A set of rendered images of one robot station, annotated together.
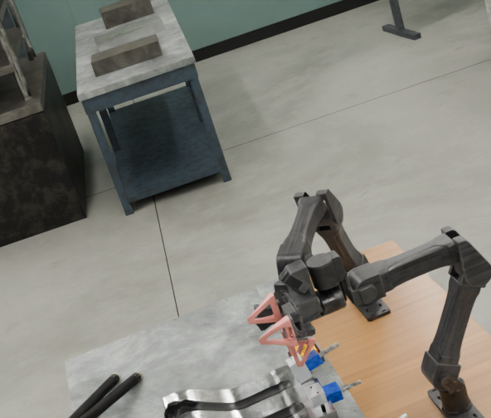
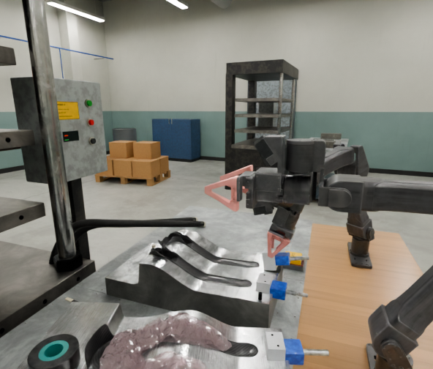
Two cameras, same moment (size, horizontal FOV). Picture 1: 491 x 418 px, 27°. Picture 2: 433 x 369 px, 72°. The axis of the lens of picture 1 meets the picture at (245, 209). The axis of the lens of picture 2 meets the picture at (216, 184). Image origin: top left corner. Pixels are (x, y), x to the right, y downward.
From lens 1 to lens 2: 1.69 m
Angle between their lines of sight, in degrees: 27
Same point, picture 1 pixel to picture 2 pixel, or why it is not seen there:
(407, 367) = (360, 312)
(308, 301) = (270, 175)
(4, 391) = not seen: hidden behind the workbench
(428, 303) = (406, 277)
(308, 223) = (331, 157)
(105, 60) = not seen: hidden behind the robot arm
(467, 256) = not seen: outside the picture
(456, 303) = not seen: outside the picture
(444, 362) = (398, 329)
